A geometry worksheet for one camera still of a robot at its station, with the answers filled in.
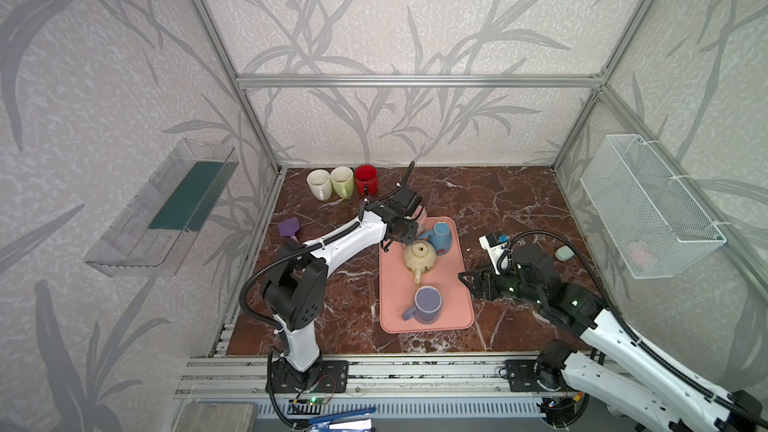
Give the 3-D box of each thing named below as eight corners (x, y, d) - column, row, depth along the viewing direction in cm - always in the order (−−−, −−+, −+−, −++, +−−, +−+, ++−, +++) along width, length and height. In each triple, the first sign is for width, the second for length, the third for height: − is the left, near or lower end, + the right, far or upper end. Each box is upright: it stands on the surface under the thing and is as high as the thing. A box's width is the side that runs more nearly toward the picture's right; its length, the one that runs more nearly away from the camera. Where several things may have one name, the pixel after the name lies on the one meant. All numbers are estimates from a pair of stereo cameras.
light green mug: (332, 204, 110) (327, 189, 103) (336, 182, 117) (332, 166, 111) (352, 204, 110) (349, 189, 103) (356, 182, 117) (353, 166, 111)
